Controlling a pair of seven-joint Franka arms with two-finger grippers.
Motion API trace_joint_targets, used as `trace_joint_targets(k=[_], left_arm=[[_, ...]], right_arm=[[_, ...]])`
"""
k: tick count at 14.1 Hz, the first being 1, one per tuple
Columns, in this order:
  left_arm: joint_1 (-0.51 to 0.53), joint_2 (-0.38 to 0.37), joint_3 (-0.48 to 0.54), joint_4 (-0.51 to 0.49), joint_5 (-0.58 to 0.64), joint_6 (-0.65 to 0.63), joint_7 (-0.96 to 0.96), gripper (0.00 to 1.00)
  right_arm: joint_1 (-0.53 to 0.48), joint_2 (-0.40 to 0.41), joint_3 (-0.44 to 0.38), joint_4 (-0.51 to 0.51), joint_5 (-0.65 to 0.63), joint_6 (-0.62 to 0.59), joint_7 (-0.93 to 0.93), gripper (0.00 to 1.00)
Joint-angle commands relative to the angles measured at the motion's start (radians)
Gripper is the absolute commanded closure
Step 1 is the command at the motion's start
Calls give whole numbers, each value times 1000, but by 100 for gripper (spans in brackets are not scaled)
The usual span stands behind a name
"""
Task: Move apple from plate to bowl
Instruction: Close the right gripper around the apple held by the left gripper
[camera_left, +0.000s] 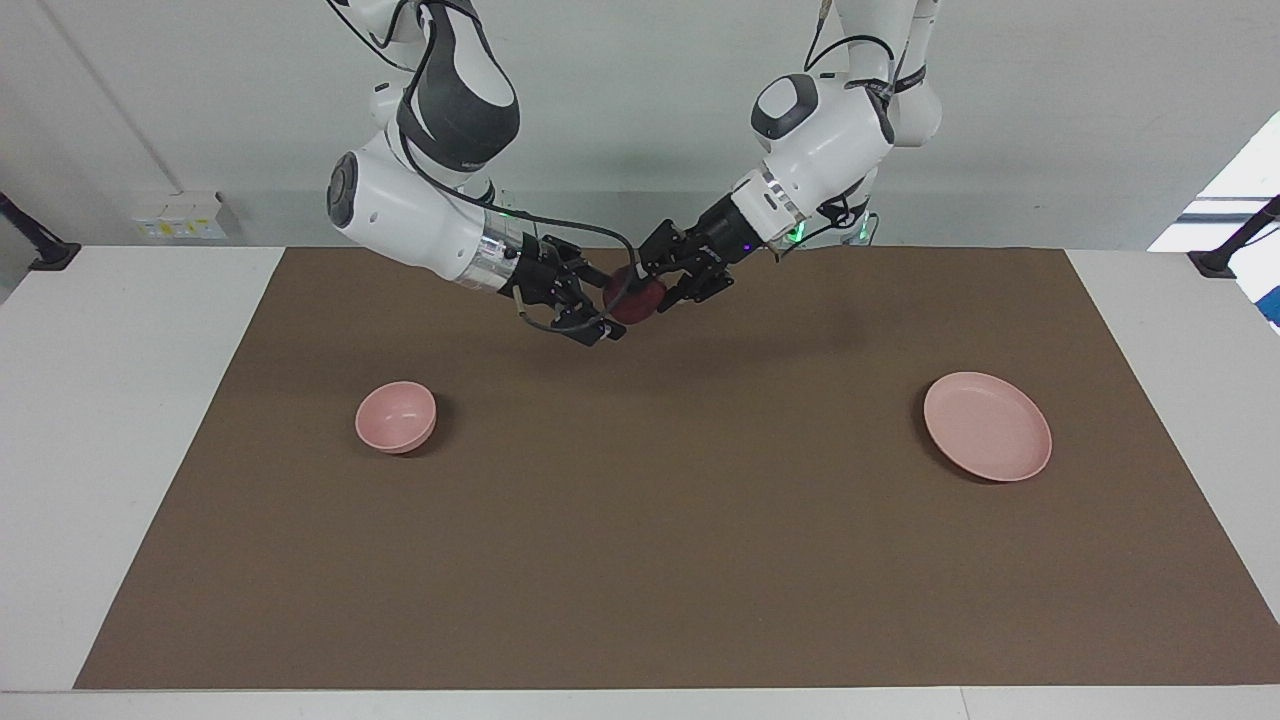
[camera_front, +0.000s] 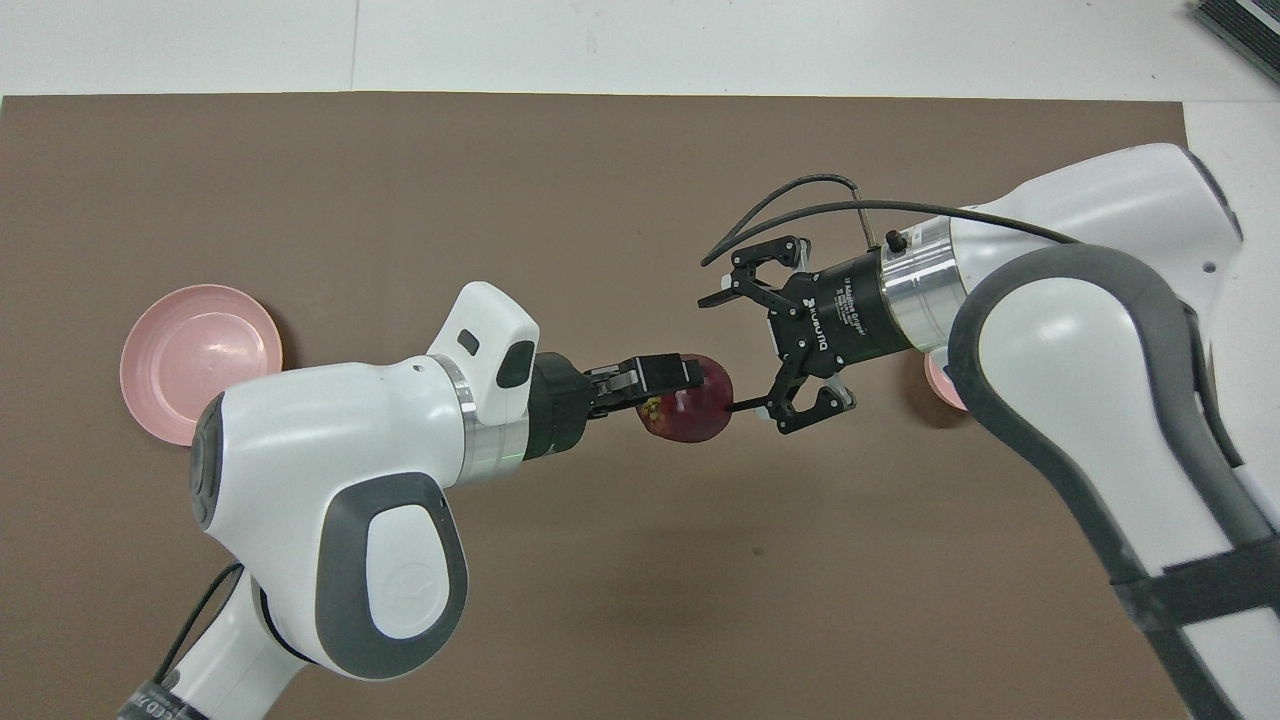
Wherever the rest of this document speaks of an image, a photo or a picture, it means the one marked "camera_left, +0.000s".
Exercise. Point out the white wall socket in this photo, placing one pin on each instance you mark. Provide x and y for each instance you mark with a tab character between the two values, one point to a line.
185	217

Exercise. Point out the pink bowl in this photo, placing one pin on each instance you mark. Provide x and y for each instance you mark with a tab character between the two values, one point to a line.
395	415

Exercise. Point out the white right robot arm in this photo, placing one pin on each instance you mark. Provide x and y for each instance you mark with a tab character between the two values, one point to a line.
400	210

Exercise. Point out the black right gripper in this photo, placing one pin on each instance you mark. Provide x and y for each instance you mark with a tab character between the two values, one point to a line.
545	275

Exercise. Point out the pink plate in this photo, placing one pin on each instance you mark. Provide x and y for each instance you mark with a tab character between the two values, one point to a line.
985	425

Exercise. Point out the brown table mat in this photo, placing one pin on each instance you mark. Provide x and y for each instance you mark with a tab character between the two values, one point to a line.
700	550

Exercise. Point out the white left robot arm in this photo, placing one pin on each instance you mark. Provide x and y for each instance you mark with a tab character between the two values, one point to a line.
830	140

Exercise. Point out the black clamp stand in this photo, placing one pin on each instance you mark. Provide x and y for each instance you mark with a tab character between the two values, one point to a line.
45	255
1220	260

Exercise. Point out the dark red apple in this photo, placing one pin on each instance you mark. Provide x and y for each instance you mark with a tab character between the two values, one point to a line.
635	298

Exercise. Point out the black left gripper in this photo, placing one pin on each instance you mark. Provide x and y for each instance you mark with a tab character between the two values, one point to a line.
705	255

